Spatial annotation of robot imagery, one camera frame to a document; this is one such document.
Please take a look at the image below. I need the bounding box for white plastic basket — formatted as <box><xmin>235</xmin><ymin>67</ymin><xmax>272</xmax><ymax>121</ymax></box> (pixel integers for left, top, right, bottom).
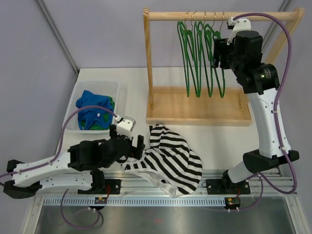
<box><xmin>65</xmin><ymin>80</ymin><xmax>119</xmax><ymax>134</ymax></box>

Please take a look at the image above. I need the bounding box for aluminium mounting rail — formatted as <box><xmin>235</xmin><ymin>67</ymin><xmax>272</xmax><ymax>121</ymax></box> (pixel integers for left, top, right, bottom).
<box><xmin>36</xmin><ymin>169</ymin><xmax>293</xmax><ymax>195</ymax></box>

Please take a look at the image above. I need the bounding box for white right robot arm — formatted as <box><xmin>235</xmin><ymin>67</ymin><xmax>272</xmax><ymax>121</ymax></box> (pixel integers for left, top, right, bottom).
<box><xmin>213</xmin><ymin>30</ymin><xmax>299</xmax><ymax>193</ymax></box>

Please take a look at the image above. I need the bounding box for green tank top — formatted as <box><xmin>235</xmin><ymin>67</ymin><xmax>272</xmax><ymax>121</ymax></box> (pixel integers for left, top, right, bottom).
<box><xmin>78</xmin><ymin>96</ymin><xmax>115</xmax><ymax>130</ymax></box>

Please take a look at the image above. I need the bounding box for white slotted cable duct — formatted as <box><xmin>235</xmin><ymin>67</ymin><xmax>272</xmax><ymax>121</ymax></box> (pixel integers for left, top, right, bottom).
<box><xmin>43</xmin><ymin>196</ymin><xmax>225</xmax><ymax>207</ymax></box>

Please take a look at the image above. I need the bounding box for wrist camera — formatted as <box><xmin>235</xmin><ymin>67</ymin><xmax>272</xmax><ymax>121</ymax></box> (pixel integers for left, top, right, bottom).
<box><xmin>116</xmin><ymin>116</ymin><xmax>136</xmax><ymax>138</ymax></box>
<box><xmin>227</xmin><ymin>17</ymin><xmax>251</xmax><ymax>45</ymax></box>

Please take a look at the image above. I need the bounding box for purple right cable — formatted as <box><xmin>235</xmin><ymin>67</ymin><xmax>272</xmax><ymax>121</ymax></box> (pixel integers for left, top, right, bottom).
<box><xmin>233</xmin><ymin>13</ymin><xmax>297</xmax><ymax>213</ymax></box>

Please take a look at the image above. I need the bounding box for wooden clothes rack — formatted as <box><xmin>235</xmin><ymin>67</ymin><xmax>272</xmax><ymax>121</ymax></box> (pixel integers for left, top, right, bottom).
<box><xmin>142</xmin><ymin>7</ymin><xmax>305</xmax><ymax>127</ymax></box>

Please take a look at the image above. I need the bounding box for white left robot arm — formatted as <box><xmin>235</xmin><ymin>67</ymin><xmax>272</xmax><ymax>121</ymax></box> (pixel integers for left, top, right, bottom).
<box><xmin>3</xmin><ymin>125</ymin><xmax>145</xmax><ymax>199</ymax></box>

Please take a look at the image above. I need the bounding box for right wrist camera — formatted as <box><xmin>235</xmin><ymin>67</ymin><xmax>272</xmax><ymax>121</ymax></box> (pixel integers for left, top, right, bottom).
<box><xmin>227</xmin><ymin>17</ymin><xmax>251</xmax><ymax>45</ymax></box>

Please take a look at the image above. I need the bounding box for black white striped top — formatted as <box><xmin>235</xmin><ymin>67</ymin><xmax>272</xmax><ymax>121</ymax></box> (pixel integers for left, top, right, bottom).
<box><xmin>121</xmin><ymin>124</ymin><xmax>203</xmax><ymax>198</ymax></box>

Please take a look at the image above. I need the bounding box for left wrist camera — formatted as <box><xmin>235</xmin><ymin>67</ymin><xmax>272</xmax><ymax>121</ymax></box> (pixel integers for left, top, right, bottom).
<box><xmin>116</xmin><ymin>116</ymin><xmax>136</xmax><ymax>138</ymax></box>

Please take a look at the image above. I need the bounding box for blue tank top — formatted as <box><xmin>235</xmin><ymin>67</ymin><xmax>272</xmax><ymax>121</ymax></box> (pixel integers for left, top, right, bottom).
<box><xmin>75</xmin><ymin>90</ymin><xmax>115</xmax><ymax>131</ymax></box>

